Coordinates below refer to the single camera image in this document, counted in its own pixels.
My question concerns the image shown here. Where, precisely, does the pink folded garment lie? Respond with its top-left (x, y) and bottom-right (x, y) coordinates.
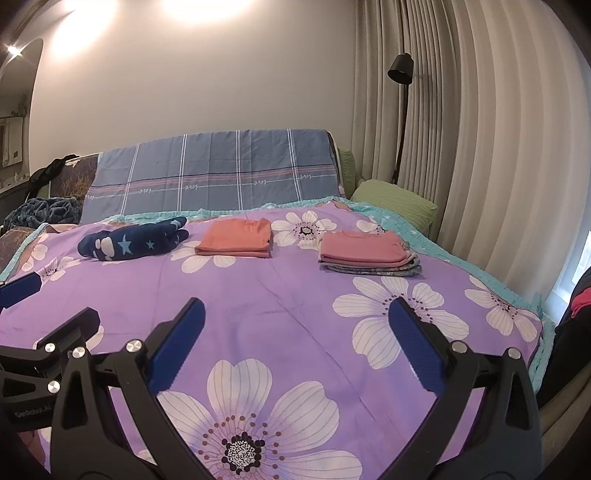
top-left (320, 231), bottom-right (411, 267)

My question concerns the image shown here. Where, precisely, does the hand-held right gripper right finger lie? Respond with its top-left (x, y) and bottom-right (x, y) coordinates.
top-left (388, 296), bottom-right (543, 480)

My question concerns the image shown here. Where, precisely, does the green pillow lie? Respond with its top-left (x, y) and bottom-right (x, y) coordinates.
top-left (351, 179), bottom-right (438, 236)

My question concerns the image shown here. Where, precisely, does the green cushion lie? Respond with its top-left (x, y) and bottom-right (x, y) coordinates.
top-left (337, 148), bottom-right (359, 197)

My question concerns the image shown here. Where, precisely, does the brown floral headboard cloth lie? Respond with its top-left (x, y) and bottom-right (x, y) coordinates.
top-left (48, 154), bottom-right (100, 203)

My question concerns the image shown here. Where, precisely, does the orange long-sleeve shirt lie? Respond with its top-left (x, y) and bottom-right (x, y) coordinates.
top-left (195, 218), bottom-right (274, 259)

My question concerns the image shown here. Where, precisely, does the black garment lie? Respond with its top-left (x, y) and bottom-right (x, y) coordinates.
top-left (28, 154), bottom-right (79, 199)

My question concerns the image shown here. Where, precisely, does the pink cloth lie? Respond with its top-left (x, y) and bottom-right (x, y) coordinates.
top-left (571, 285), bottom-right (591, 319)

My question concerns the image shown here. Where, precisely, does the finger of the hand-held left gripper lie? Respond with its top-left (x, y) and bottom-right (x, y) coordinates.
top-left (0, 271), bottom-right (42, 309)
top-left (34, 308), bottom-right (101, 360)

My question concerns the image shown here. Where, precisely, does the brown patterned bedsheet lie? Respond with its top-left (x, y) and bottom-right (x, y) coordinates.
top-left (0, 225), bottom-right (37, 273)

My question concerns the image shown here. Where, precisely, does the blue plaid sheet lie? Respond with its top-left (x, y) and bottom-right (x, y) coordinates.
top-left (81, 129), bottom-right (345, 225)

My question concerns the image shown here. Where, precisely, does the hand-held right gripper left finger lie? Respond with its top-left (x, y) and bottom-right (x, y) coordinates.
top-left (50, 298), bottom-right (218, 480)

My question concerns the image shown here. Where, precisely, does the black floor lamp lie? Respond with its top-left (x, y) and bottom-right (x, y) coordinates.
top-left (387, 52), bottom-right (414, 185)

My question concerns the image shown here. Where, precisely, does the teal fuzzy blanket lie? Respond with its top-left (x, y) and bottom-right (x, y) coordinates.
top-left (4, 197), bottom-right (84, 229)

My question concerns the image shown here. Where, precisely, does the patterned folded garment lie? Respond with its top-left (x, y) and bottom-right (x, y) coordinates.
top-left (318, 251), bottom-right (423, 280)

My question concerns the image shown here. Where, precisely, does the arched doorway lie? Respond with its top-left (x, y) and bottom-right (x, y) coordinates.
top-left (0, 38), bottom-right (44, 195)

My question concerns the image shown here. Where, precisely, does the beige curtain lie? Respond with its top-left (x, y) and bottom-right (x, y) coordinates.
top-left (353, 0), bottom-right (591, 305)

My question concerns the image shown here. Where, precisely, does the dark cloth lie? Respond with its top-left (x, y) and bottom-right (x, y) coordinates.
top-left (536, 267), bottom-right (591, 409)

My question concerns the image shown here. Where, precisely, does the purple floral bedsheet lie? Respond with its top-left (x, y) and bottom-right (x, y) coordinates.
top-left (0, 196), bottom-right (555, 480)

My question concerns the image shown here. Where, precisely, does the navy star-print garment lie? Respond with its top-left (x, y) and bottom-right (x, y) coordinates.
top-left (77, 216), bottom-right (190, 262)

